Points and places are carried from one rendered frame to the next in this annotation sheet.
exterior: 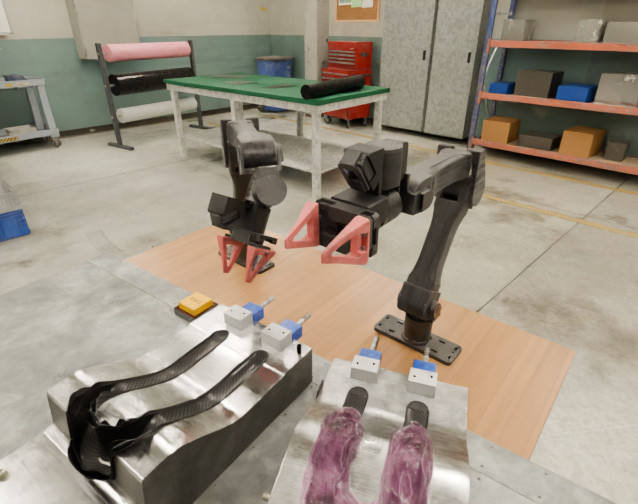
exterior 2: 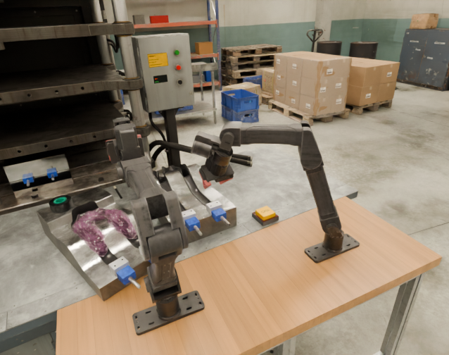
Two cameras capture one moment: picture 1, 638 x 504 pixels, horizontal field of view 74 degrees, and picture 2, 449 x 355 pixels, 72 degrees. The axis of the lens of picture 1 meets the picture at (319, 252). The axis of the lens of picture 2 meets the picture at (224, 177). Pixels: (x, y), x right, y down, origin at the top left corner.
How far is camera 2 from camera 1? 1.40 m
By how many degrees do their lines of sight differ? 98
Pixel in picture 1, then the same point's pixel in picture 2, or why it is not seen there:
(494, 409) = (88, 318)
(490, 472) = (71, 289)
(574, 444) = not seen: outside the picture
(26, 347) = (262, 175)
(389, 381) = (136, 258)
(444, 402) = (103, 272)
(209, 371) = (187, 200)
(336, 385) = not seen: hidden behind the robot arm
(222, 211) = not seen: hidden behind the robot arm
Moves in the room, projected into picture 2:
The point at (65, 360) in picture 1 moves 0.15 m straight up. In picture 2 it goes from (247, 184) to (246, 156)
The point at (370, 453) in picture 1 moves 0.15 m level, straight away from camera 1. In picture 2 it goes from (104, 225) to (131, 240)
